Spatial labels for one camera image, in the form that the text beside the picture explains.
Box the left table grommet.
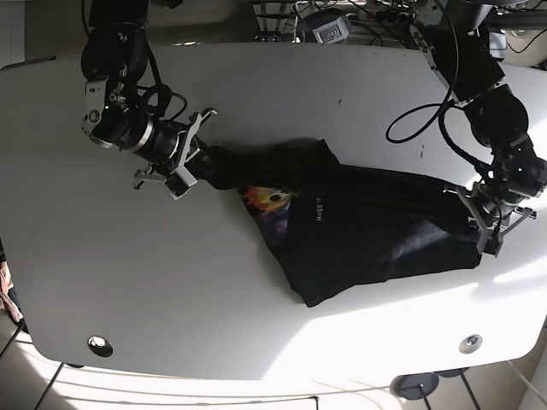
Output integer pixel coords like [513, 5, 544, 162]
[87, 335, 113, 358]

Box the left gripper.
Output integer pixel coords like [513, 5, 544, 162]
[444, 181, 538, 252]

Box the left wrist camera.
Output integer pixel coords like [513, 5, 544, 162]
[482, 236, 503, 257]

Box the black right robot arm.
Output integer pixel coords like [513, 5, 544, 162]
[80, 1, 216, 200]

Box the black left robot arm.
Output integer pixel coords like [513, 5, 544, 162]
[411, 1, 546, 255]

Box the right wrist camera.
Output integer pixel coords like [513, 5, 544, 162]
[164, 168, 197, 201]

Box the right table grommet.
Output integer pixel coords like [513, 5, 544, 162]
[459, 334, 483, 354]

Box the grey power adapter box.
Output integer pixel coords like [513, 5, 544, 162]
[488, 31, 508, 62]

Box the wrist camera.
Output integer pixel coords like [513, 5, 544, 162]
[482, 236, 503, 257]
[164, 168, 197, 201]

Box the black T-shirt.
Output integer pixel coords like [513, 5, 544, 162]
[197, 139, 481, 308]

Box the table grommet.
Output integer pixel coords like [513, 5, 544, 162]
[459, 334, 483, 354]
[87, 335, 113, 358]

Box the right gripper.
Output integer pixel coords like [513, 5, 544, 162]
[132, 108, 217, 190]

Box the grey socket box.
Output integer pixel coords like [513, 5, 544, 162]
[304, 9, 351, 44]

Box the round black stand base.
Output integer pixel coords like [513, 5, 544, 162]
[390, 372, 439, 401]

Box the black looping arm cable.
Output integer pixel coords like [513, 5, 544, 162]
[385, 8, 462, 144]

